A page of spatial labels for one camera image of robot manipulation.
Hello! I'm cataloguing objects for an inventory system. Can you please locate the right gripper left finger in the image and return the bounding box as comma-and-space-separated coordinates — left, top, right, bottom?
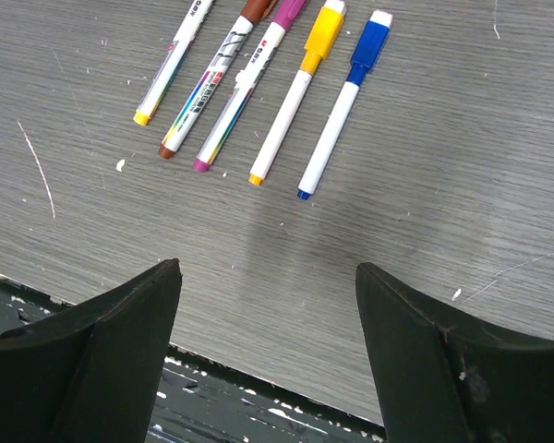
0, 258, 182, 442

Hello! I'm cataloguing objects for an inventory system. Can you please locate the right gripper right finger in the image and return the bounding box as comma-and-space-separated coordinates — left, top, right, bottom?
355, 263, 554, 442

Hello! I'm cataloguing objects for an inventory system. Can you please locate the blue capped white pen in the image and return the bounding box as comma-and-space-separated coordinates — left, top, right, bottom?
297, 81, 360, 200

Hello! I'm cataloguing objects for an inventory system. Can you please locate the blue pen cap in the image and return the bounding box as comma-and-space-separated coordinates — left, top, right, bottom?
346, 9, 393, 87

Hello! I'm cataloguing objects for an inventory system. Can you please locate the square yellow pen cap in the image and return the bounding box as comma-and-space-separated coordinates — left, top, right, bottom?
299, 0, 346, 75

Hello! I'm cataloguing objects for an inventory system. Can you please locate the orange white pen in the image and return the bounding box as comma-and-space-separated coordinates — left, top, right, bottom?
133, 0, 214, 126

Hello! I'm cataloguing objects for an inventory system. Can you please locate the purple capped white pen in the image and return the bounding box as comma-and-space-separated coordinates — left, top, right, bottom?
193, 20, 291, 173

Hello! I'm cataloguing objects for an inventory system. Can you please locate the brown pen cap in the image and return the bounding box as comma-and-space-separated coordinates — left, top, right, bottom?
240, 0, 277, 26

